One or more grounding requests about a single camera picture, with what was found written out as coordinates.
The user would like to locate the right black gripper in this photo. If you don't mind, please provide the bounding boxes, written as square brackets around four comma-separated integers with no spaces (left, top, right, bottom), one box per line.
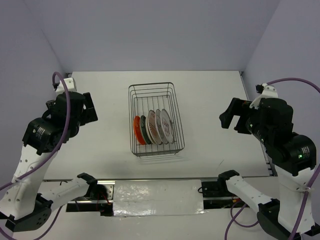
[217,94,270,142]

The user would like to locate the white plate red characters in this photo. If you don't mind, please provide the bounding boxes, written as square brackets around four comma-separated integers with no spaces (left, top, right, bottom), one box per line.
[160,108,174,144]

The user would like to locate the white plate green rim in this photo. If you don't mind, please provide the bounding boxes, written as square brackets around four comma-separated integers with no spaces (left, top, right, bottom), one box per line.
[155,109,169,145]

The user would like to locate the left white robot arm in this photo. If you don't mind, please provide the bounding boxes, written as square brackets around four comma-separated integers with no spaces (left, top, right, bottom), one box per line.
[0,91,112,233]

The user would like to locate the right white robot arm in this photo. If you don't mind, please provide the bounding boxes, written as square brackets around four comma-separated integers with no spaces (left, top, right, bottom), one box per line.
[198,98,320,240]

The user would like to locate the green patterned plate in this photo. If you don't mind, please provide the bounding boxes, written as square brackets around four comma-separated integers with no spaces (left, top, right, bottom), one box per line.
[140,115,152,145]

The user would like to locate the white plate orange sunburst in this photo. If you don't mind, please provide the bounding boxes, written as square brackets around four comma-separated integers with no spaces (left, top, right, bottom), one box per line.
[147,110,162,145]

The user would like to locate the silver foil sheet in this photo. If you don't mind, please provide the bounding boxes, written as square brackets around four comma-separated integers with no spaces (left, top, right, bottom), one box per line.
[112,179,205,217]

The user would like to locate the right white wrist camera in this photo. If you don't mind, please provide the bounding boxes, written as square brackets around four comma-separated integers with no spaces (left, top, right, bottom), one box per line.
[250,83,278,109]

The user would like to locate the wire dish rack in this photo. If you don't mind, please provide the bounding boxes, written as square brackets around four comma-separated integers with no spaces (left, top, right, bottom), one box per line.
[128,82,185,158]

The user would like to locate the black metal base rail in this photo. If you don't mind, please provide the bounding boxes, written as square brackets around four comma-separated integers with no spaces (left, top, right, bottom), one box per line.
[65,180,240,217]

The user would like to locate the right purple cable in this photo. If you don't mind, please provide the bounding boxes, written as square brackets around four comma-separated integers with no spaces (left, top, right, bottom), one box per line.
[223,77,320,240]

